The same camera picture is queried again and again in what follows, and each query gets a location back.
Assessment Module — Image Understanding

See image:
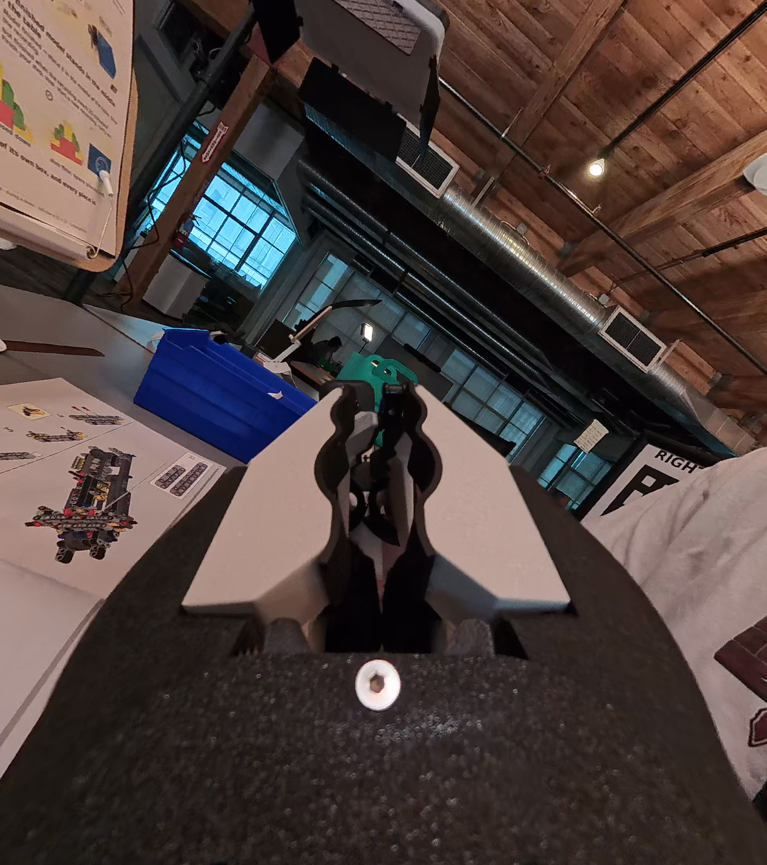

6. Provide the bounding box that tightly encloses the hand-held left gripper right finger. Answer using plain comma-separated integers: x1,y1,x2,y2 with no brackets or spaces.
409,382,572,620

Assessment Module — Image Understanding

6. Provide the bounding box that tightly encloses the lego instruction booklet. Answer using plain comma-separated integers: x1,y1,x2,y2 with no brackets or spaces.
0,377,236,812

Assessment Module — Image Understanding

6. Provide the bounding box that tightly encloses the teal felt bag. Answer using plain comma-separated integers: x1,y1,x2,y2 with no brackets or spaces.
338,355,418,413

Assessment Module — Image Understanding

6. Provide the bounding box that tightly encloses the grey ceiling unit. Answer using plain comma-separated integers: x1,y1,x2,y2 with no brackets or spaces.
251,0,450,161

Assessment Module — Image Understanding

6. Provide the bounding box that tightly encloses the person in white shirt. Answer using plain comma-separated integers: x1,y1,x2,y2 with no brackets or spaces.
583,439,767,865

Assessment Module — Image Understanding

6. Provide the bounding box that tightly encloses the blue storage bin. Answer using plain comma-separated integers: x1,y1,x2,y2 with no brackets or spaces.
133,329,318,464

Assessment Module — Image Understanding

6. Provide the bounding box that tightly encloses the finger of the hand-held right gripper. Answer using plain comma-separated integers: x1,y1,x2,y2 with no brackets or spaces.
383,432,420,550
338,412,379,529

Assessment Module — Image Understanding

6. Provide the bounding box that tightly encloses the white air vent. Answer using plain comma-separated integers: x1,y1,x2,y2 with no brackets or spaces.
598,305,668,372
393,125,461,199

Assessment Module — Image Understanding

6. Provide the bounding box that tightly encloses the black framed marker sign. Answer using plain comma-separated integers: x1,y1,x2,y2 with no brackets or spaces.
580,442,716,521

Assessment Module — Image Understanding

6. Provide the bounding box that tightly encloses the wooden post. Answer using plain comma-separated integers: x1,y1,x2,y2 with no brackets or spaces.
123,57,271,310

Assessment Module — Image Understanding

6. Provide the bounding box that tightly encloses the wooden instruction board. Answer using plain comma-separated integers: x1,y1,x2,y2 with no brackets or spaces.
0,0,137,273

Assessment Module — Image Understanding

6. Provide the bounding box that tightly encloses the silver ventilation duct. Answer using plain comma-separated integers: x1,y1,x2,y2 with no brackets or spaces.
439,186,611,333

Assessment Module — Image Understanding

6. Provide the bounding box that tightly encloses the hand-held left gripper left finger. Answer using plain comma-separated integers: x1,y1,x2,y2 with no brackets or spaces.
183,386,357,637

